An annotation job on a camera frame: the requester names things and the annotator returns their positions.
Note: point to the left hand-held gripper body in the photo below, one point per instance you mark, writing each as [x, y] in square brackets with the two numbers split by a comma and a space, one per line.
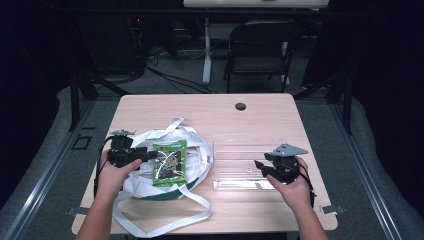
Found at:
[121, 150]

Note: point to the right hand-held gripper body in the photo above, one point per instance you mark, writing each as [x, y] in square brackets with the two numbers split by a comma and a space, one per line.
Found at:
[285, 166]

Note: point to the green snack packet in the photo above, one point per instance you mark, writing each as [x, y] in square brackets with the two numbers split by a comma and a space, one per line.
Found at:
[169, 163]

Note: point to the clear plastic tray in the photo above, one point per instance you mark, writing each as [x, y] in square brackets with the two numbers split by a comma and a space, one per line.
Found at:
[236, 163]

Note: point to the white tote bag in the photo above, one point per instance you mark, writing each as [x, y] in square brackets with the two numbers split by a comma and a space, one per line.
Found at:
[196, 156]

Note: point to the person's right hand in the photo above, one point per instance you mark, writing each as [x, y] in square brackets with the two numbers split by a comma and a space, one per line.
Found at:
[296, 195]

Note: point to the person's left hand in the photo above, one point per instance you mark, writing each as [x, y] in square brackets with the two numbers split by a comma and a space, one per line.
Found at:
[111, 181]

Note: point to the grey tape piece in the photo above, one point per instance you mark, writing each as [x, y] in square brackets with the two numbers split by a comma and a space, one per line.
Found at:
[74, 211]
[332, 209]

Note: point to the black metal stand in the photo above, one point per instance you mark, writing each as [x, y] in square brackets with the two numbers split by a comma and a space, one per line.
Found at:
[348, 103]
[75, 100]

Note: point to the dark equipment with red light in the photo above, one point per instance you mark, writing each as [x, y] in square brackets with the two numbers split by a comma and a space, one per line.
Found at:
[110, 43]

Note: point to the white desk leg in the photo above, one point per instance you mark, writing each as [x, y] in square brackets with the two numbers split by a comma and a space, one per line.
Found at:
[207, 53]

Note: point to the black folding chair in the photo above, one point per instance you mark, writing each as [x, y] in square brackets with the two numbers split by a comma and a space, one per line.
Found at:
[260, 43]

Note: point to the light background desk top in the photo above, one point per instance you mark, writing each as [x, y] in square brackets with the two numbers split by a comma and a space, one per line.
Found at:
[253, 3]

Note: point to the aluminium floor rail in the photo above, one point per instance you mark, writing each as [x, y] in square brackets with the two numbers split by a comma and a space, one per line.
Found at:
[43, 180]
[365, 180]

